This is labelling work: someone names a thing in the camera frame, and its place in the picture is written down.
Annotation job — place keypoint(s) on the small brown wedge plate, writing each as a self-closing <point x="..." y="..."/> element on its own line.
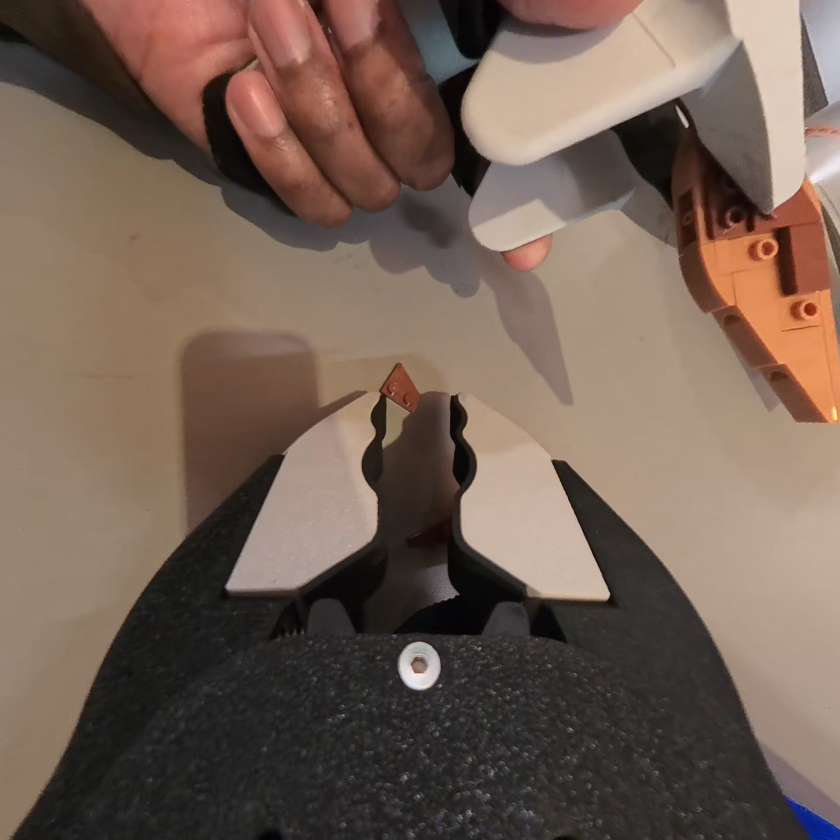
<point x="400" y="388"/>

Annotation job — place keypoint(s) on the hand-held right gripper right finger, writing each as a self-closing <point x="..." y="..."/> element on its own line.
<point x="525" y="518"/>

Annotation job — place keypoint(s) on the person's left forearm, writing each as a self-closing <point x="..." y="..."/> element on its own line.
<point x="52" y="39"/>

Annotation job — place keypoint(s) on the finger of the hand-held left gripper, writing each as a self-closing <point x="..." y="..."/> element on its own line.
<point x="768" y="98"/>

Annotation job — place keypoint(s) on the blue storage bin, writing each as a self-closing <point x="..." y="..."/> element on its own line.
<point x="820" y="823"/>

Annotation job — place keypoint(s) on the light grey desk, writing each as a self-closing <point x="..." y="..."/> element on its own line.
<point x="98" y="295"/>

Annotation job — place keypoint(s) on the person's left hand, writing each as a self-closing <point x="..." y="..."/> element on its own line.
<point x="295" y="98"/>

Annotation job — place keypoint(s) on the orange toy brick model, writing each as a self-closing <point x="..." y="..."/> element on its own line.
<point x="754" y="295"/>

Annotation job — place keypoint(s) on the brown brick tile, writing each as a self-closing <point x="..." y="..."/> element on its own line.
<point x="430" y="535"/>

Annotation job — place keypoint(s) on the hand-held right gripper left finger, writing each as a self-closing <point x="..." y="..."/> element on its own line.
<point x="308" y="512"/>

